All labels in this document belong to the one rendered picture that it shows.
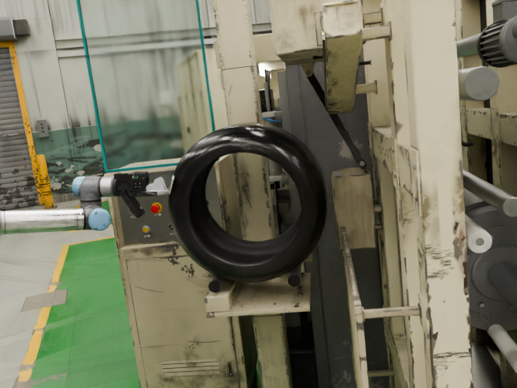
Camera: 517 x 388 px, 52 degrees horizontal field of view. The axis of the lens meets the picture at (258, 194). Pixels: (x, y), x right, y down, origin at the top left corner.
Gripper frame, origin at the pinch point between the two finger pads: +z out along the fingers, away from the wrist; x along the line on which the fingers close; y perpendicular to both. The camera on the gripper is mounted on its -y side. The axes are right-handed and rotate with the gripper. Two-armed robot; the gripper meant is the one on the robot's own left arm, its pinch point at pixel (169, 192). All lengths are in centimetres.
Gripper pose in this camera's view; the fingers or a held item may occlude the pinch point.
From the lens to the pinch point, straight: 194.1
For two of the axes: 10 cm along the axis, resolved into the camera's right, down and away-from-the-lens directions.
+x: 1.1, -2.0, 9.7
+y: -0.2, -9.8, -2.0
